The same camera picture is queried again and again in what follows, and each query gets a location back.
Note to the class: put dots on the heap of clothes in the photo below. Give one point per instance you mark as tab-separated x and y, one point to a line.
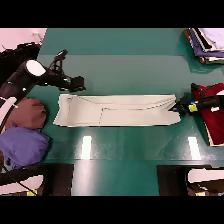
208	43

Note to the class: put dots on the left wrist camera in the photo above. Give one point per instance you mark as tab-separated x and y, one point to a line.
59	59

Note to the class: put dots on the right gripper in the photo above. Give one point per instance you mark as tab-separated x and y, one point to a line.
185	106

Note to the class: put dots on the brown garment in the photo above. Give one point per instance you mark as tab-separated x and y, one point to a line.
28	113

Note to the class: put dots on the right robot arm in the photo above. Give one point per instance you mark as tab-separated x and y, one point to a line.
210	101

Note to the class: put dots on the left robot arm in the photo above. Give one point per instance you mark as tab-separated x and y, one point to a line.
23	80

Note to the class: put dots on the purple garment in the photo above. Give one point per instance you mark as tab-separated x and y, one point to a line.
21	146

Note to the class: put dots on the pale pink garment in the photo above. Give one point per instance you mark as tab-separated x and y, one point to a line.
16	36

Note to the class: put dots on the red garment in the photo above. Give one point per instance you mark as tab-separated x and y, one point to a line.
213	123

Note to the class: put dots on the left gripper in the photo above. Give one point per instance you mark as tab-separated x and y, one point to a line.
77	84

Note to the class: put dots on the white shirt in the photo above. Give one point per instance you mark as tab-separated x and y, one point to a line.
133	111

